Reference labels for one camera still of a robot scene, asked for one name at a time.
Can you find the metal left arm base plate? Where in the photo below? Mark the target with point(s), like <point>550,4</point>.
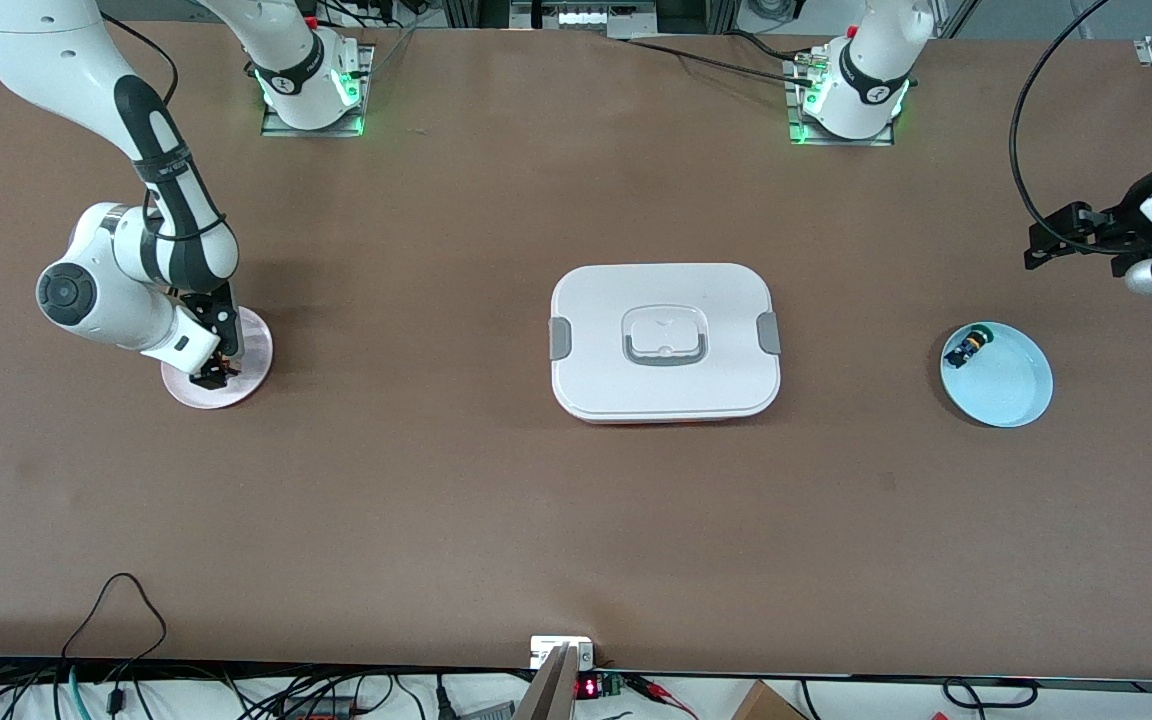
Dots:
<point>836,142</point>

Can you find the brown cardboard box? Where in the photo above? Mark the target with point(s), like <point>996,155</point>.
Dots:
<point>766,705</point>

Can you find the red digit display module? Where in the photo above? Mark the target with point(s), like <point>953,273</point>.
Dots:
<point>588,688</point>

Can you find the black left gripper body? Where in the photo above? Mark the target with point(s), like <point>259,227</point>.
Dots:
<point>1129,225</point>

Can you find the white power strip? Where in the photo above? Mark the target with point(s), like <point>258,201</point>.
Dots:
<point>586,15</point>

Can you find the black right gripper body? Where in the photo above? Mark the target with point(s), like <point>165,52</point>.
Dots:
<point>219,309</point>

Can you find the pink round plate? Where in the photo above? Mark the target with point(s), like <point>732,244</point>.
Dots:
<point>191,390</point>

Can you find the red clip lead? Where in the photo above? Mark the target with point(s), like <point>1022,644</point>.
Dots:
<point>654,689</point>

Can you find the green-capped black switch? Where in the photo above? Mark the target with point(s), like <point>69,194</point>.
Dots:
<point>966,350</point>

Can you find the green terminal block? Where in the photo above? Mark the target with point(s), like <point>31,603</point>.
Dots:
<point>613,686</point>

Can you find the black power adapter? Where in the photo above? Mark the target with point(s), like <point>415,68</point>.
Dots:
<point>321,708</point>

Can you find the light blue round plate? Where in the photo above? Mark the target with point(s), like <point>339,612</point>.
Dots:
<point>1006,390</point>

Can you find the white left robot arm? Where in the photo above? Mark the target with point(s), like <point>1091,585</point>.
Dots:
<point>866,80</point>

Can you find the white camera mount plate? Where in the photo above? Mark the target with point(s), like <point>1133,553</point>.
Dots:
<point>546,650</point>

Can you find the white lidded storage box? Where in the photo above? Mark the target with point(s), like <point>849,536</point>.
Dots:
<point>666,390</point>

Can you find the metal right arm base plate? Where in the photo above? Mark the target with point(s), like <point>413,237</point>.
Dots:
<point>286,132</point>

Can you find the aluminium camera mast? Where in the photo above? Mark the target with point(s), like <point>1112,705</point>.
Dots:
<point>548,700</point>

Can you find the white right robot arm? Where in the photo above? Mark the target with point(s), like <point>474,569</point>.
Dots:
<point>46,60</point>

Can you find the orange and black switch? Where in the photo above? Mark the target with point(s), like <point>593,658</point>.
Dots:
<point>224,376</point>

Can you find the grey device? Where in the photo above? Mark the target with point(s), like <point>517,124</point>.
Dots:
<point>481,712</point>

